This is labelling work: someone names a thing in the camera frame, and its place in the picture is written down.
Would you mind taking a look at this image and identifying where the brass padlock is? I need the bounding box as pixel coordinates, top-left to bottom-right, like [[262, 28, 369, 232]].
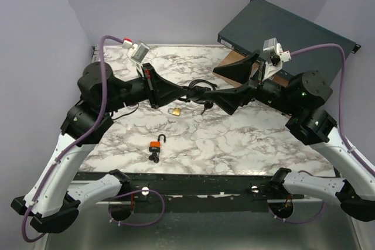
[[168, 107, 181, 117]]

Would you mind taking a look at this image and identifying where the wooden board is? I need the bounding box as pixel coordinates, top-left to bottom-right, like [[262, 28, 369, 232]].
[[213, 50, 291, 87]]

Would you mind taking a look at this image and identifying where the black padlock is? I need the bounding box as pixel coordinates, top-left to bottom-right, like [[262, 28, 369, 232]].
[[186, 85, 211, 103]]

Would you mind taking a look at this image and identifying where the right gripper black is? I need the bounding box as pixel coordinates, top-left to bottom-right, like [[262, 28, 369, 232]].
[[203, 49, 298, 116]]

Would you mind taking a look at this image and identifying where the orange padlock with keys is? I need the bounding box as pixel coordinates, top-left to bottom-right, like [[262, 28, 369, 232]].
[[149, 134, 166, 163]]

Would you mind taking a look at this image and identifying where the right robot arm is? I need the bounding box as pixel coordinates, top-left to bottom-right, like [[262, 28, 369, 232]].
[[203, 53, 374, 222]]

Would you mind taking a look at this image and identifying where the black padlock key bunch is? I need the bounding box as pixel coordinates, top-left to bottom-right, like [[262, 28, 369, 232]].
[[200, 101, 214, 115]]

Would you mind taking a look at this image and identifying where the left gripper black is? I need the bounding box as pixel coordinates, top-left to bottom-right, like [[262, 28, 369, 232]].
[[103, 63, 188, 114]]

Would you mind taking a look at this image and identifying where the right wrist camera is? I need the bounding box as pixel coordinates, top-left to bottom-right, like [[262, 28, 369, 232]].
[[262, 38, 291, 81]]

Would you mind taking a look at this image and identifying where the black coiled cable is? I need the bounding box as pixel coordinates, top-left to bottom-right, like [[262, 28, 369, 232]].
[[188, 78, 219, 90]]

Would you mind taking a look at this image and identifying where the black mounting rail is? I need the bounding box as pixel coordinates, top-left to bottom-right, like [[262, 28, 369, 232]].
[[73, 170, 305, 213]]

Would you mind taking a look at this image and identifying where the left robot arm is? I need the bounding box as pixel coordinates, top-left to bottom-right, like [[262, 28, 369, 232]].
[[11, 61, 188, 235]]

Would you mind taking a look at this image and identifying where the dark teal network switch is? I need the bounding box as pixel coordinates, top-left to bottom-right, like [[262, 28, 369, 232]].
[[217, 0, 361, 84]]

